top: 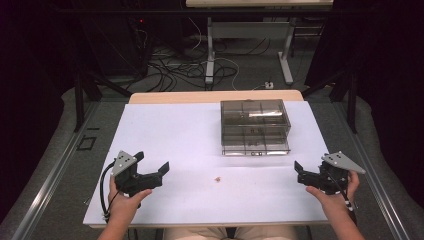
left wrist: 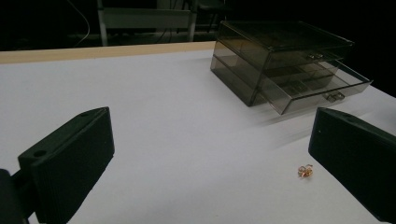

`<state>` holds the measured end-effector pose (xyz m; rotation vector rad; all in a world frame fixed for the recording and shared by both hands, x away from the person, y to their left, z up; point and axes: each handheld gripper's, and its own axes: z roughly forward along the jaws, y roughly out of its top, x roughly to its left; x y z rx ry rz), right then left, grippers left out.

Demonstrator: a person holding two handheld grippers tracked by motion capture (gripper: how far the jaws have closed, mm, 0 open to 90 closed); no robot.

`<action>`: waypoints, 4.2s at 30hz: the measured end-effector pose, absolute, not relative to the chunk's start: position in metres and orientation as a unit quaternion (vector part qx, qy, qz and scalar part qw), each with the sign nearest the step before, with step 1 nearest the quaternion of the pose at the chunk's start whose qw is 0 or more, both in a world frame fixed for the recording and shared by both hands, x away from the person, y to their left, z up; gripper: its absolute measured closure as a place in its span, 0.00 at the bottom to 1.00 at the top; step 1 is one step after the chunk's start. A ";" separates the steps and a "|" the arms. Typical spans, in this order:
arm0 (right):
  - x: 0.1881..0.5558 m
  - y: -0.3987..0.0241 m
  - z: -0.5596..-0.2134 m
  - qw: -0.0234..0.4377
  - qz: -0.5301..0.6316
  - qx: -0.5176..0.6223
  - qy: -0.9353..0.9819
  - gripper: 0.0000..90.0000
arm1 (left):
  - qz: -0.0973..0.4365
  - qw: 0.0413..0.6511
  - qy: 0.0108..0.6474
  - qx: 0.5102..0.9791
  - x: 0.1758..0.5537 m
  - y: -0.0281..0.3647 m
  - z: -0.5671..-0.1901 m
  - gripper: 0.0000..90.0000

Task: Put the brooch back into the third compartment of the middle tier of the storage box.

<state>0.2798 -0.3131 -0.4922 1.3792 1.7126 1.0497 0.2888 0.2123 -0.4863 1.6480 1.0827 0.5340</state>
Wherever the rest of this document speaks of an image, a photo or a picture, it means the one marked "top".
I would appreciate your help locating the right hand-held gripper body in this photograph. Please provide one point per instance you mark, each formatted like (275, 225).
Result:
(328, 178)

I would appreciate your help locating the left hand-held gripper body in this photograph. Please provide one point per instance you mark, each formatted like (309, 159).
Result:
(133, 180)

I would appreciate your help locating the person's right hand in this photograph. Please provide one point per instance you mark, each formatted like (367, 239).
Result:
(336, 200)

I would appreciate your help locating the person's left hand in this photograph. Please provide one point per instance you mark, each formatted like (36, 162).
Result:
(125, 205)

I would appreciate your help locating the white table board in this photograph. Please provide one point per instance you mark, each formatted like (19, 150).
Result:
(186, 140)

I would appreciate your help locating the small brown object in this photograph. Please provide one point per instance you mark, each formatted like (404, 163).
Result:
(217, 179)

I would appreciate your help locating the transparent grey drawer box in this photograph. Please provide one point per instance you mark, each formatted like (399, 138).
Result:
(255, 128)

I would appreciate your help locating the black metal stand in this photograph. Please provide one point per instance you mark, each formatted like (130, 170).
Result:
(79, 100)
(350, 100)

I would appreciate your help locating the light wooden table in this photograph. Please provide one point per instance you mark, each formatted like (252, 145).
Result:
(186, 97)

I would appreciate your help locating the person's legs in beige trousers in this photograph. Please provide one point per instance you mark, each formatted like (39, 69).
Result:
(200, 234)

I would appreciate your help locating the white power strip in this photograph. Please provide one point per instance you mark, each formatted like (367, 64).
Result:
(268, 85)

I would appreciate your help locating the black computer tower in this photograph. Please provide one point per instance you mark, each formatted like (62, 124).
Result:
(113, 40)

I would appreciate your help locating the silver floor rail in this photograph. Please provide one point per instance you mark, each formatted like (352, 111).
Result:
(50, 180)
(376, 186)

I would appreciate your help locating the white metal desk frame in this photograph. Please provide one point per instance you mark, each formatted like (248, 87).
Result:
(250, 30)

